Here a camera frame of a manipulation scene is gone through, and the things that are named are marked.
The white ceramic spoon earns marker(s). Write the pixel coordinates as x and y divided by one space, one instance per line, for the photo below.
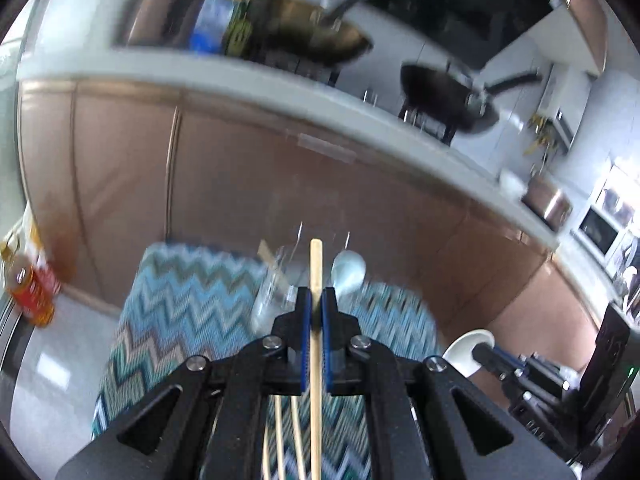
459 353

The orange cooking oil bottle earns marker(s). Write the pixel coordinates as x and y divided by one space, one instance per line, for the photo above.
28 278

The copper kitchen cabinets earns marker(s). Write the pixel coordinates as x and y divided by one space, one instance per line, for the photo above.
111 167
574 33

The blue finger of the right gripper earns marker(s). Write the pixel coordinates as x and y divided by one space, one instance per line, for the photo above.
496 360

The dark soy sauce bottle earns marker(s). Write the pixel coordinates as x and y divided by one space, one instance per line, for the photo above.
238 32

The wire utensil holder basket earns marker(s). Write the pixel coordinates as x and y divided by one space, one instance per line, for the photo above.
292 250

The copper rice cooker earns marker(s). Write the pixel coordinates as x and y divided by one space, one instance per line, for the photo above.
550 204

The white microwave oven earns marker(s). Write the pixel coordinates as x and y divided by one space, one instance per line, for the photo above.
599 233

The copper upper kitchen cabinets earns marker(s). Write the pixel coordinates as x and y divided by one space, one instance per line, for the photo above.
574 33

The copper electric kettle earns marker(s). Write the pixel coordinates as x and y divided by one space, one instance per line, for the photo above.
145 23

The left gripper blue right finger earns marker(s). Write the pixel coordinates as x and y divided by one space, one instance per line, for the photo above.
424 419

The black gas stove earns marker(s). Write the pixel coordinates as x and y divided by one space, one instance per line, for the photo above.
397 106

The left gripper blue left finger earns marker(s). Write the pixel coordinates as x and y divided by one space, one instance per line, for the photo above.
205 420

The light blue ceramic spoon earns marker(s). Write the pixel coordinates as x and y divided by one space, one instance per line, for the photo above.
347 273

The white ceramic bowl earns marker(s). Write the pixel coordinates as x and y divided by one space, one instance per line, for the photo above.
511 185

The white blue salt bag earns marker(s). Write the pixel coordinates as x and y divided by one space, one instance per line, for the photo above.
211 26

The white gas water heater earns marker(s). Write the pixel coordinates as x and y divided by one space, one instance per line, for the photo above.
563 104

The bronze wok with handle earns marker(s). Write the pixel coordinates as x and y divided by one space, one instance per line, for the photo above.
316 33

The copper lower kitchen cabinets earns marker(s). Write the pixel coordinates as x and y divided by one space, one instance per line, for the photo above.
111 167

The black wok with lid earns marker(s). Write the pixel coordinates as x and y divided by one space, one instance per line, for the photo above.
458 105

